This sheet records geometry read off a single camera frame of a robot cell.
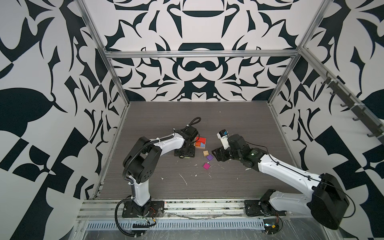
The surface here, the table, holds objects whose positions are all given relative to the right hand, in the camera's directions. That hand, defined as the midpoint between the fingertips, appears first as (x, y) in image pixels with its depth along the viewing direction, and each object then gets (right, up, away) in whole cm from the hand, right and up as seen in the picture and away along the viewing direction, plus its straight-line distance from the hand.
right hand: (217, 149), depth 82 cm
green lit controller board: (+24, -34, -11) cm, 43 cm away
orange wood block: (-10, 0, +12) cm, 16 cm away
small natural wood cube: (-5, -5, +10) cm, 12 cm away
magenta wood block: (-5, -11, +6) cm, 14 cm away
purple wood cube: (-3, -7, +9) cm, 11 cm away
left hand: (-16, -4, +10) cm, 19 cm away
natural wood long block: (-9, -2, +12) cm, 15 cm away
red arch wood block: (-7, +2, +17) cm, 18 cm away
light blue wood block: (-7, 0, +12) cm, 14 cm away
